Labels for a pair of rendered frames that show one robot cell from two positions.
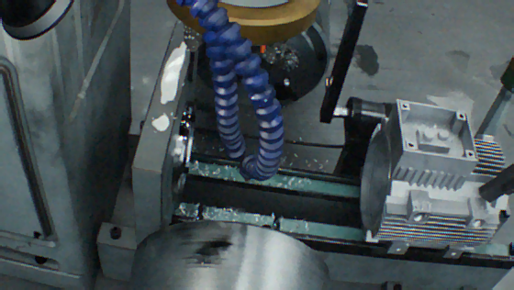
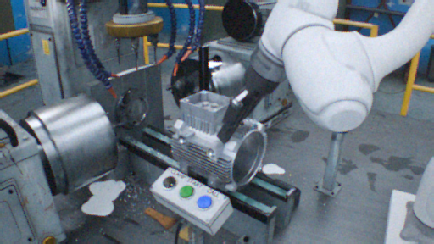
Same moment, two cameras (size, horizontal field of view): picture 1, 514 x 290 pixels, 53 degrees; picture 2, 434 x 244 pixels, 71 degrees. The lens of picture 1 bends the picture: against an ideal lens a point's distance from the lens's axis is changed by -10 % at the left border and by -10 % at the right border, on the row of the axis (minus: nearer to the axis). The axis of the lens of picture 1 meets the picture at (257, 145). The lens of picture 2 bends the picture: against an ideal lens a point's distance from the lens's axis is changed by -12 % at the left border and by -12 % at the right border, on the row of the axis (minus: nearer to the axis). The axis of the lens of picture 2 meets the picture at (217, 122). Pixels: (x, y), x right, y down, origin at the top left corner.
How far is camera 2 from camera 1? 0.88 m
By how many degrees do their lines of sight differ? 41
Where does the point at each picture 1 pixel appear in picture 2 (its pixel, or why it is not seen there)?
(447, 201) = (203, 140)
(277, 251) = (86, 102)
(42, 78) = (59, 36)
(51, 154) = (63, 71)
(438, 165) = (196, 113)
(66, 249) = not seen: hidden behind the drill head
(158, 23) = not seen: hidden behind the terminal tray
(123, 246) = not seen: hidden behind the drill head
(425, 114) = (216, 100)
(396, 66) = (315, 142)
